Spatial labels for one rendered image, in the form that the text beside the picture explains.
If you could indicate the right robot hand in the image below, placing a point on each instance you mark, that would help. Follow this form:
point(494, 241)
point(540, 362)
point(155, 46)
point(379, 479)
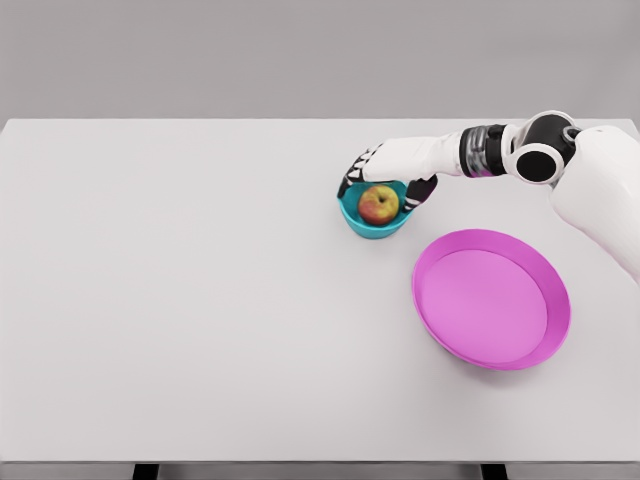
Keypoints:
point(395, 157)

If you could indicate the red yellow apple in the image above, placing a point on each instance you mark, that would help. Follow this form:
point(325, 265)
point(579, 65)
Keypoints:
point(378, 204)

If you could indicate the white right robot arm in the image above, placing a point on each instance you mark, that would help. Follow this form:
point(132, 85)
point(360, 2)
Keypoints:
point(590, 170)

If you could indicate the blue bowl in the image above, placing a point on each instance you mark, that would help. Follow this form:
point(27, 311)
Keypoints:
point(372, 227)

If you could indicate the pink plate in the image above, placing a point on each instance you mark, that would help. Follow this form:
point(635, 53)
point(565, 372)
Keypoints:
point(487, 300)

